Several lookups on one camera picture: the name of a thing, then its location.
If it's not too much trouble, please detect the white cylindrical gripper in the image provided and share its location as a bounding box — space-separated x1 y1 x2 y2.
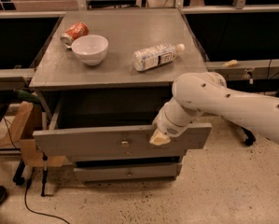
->
149 98 203 146

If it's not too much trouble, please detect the grey top drawer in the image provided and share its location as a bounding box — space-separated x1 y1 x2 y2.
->
32 93 213 159

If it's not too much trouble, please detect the grey drawer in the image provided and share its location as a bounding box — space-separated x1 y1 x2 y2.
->
74 162 182 182
32 93 213 159

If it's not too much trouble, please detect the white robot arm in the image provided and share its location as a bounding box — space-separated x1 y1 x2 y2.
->
150 72 279 146

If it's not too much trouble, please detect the grey bottom drawer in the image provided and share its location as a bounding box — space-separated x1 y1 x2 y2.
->
74 162 182 182

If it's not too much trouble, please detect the grey drawer cabinet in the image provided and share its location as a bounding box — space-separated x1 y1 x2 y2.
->
28 8 212 183

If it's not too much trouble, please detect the clear plastic water bottle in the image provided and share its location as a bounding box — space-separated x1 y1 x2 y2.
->
132 43 185 72

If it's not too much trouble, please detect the black wheeled table leg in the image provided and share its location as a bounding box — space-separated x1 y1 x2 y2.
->
242 128 256 147

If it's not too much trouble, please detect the small cream foam piece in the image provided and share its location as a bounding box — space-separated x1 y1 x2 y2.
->
222 60 238 67

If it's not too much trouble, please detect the white bowl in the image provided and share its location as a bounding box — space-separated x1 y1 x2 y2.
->
71 35 109 66

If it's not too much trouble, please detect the silver black crutch pole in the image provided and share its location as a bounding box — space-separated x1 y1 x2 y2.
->
40 112 49 198

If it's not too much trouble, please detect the cardboard box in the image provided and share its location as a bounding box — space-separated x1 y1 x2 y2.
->
1 100 67 168

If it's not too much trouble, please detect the red soda can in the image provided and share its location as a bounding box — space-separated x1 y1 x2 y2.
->
60 22 89 49

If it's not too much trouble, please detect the grey metal rail frame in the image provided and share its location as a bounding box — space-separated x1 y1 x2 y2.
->
205 59 279 81

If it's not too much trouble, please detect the black floor cable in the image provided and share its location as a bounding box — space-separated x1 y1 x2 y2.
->
22 177 71 224

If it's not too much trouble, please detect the green handled tool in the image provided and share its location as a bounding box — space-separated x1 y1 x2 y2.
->
14 90 40 105

